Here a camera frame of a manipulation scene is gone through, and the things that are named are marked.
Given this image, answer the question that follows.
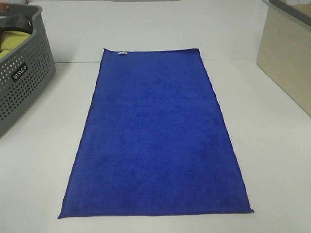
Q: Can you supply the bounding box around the yellow-green towel in basket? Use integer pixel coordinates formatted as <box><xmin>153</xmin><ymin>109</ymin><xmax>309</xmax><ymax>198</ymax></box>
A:
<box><xmin>0</xmin><ymin>31</ymin><xmax>31</xmax><ymax>59</ymax></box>

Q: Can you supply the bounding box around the dark grey cloth in basket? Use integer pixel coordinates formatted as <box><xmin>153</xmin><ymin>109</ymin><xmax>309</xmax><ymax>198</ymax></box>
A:
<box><xmin>0</xmin><ymin>15</ymin><xmax>33</xmax><ymax>34</ymax></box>

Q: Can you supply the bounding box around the beige plastic bin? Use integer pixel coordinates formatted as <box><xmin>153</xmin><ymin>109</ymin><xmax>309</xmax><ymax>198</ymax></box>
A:
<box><xmin>257</xmin><ymin>0</ymin><xmax>311</xmax><ymax>114</ymax></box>

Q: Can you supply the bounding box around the grey perforated laundry basket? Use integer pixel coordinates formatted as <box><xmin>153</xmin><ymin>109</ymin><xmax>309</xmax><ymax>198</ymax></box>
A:
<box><xmin>0</xmin><ymin>3</ymin><xmax>56</xmax><ymax>135</ymax></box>

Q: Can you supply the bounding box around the blue microfibre towel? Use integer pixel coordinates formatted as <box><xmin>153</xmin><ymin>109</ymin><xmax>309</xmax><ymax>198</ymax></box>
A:
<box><xmin>59</xmin><ymin>49</ymin><xmax>252</xmax><ymax>218</ymax></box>

